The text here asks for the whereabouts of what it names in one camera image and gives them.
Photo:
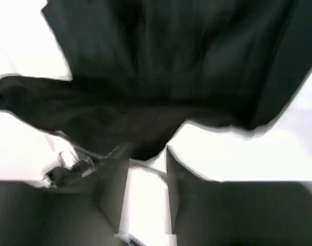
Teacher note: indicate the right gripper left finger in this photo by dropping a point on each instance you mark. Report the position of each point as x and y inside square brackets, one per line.
[84, 207]

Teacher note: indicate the black pleated skirt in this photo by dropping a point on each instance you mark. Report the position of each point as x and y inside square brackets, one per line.
[141, 68]

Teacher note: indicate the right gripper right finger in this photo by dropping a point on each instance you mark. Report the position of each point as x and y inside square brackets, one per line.
[236, 213]

